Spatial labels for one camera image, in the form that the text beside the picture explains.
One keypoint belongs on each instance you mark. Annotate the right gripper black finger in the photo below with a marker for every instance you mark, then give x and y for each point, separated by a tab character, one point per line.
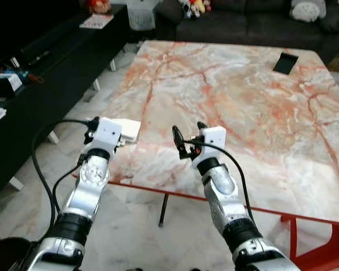
179	139
201	127

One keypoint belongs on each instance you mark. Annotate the white paper box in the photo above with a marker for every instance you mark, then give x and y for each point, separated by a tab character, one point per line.
131	130

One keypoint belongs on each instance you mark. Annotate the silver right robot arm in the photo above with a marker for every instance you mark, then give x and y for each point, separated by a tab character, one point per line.
223	192

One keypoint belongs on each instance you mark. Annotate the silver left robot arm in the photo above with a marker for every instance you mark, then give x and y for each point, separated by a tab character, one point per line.
90	180

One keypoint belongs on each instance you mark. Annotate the black low console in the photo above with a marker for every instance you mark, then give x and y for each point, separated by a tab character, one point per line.
56	73

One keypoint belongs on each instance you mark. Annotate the black remote control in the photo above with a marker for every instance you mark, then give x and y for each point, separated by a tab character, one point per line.
39	57

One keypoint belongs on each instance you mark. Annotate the white and black box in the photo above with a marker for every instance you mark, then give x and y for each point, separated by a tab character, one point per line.
4	83

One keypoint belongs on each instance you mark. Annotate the black flat packet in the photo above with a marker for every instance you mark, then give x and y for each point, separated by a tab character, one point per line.
285	63

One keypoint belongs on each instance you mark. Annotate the white and red magazine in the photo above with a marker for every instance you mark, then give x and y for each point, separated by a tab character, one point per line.
96	21

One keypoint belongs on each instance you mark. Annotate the dark grey sofa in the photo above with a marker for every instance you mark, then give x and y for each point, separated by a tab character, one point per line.
254	25

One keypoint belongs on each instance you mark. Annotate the colourful plush toy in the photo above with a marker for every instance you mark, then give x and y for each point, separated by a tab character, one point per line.
195	7

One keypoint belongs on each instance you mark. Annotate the white lace cloth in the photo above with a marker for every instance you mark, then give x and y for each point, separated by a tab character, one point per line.
142	16

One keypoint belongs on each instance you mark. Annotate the red plush toy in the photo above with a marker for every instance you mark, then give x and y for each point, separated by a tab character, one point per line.
98	5

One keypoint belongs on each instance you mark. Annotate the grey round cushion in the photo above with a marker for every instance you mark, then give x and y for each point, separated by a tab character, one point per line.
308	10

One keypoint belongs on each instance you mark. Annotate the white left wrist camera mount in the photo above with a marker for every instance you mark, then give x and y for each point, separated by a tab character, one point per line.
108	131

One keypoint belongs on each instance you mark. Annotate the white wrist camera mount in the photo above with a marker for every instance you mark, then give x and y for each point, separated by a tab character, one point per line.
213	141
108	131

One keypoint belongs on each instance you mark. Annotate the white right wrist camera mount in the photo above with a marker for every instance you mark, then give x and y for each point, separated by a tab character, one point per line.
213	141

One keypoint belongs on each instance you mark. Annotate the marble table with red frame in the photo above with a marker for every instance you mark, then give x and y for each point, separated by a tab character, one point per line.
243	113

